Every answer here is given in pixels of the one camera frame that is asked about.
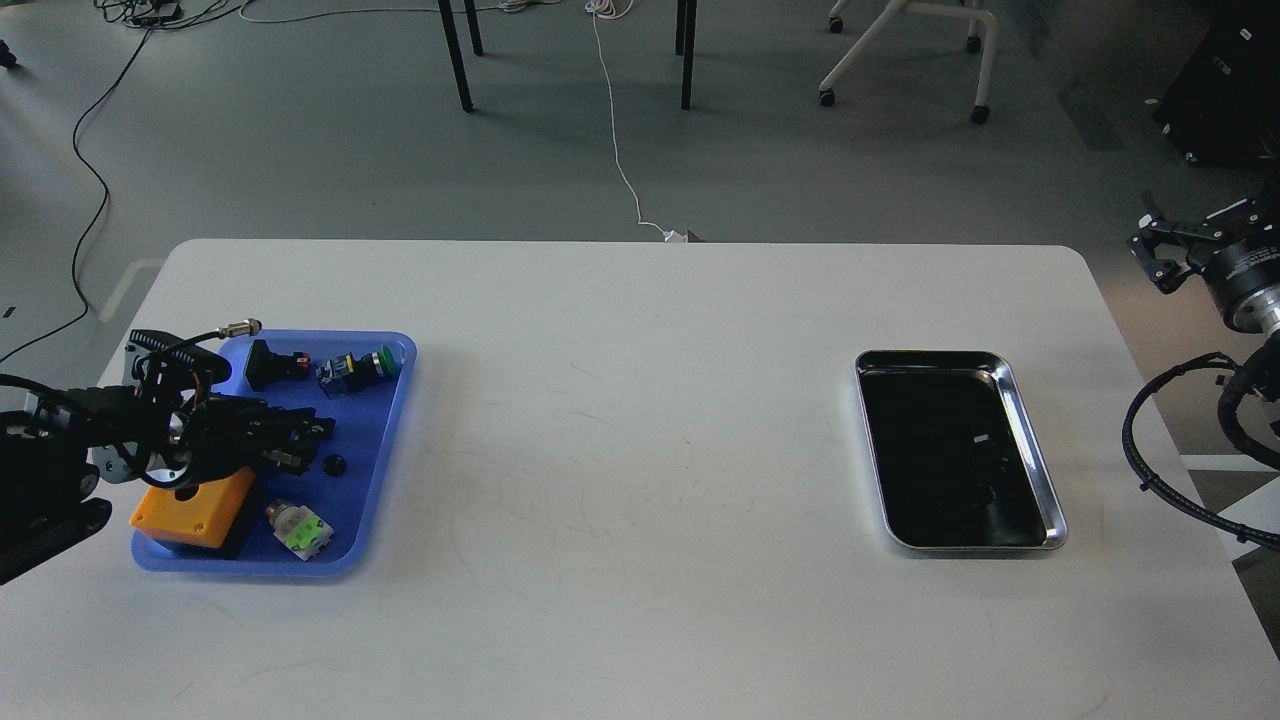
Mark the white rolling chair base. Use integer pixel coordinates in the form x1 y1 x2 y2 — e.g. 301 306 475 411
818 0 998 126

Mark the silver metal tray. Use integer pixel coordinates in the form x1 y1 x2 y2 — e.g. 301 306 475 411
854 348 1068 559

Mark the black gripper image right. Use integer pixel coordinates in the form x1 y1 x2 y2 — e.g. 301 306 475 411
1128 190 1279 336

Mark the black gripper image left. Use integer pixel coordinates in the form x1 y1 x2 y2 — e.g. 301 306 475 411
125 328 337 489

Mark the black floor cable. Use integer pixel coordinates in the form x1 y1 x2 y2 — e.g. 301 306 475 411
0 0 251 366

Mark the white floor cable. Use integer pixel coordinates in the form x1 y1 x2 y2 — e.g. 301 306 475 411
584 0 691 245

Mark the orange button enclosure box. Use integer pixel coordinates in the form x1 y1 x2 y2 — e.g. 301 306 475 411
131 466 262 559

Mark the black table leg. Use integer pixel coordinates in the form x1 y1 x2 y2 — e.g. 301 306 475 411
673 0 699 111
436 0 485 114

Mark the black table leg left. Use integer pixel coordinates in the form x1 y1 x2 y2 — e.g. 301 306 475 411
436 0 485 114

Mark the green push button switch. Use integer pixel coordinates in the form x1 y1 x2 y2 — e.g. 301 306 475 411
314 345 401 398

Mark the blue plastic tray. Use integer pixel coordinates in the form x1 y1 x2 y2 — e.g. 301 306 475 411
131 329 417 578

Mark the black table leg right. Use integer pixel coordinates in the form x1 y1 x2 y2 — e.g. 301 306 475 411
673 0 699 111

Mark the black square push button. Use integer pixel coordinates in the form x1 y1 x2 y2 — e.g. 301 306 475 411
244 340 312 392

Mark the black equipment case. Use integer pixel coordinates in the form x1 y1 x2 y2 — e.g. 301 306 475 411
1153 1 1279 167

